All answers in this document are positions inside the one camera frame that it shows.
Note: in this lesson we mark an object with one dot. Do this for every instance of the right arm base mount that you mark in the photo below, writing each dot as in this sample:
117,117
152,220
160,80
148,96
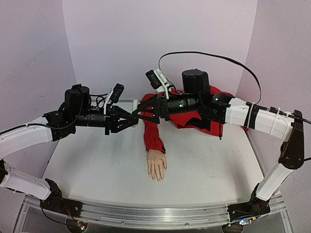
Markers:
255,207

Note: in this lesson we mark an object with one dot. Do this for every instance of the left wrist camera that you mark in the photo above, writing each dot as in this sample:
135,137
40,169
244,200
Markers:
113,96

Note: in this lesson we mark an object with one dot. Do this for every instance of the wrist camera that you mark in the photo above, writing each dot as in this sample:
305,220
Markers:
159,82
113,96

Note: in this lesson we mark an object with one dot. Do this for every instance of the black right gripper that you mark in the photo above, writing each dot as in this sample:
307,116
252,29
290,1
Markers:
158,109

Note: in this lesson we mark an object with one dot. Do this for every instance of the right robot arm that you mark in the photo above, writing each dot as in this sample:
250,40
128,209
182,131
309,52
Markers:
226,109

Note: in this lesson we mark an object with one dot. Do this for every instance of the red jacket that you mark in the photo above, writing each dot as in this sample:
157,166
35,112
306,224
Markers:
189,120

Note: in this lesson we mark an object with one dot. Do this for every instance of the red nail polish bottle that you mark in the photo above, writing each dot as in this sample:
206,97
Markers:
135,125

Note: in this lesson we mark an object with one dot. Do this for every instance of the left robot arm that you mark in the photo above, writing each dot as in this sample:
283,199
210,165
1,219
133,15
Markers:
22,137

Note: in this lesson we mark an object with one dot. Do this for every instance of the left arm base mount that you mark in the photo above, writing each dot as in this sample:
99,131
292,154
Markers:
55,201

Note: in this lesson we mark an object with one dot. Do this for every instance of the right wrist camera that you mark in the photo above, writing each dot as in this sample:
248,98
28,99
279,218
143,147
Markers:
159,82

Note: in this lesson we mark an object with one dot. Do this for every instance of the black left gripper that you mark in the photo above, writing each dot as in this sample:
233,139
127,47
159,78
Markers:
113,122

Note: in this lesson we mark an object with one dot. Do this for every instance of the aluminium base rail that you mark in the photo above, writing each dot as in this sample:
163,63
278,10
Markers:
173,218

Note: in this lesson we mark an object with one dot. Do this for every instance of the mannequin hand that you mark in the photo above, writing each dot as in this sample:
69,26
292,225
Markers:
157,165

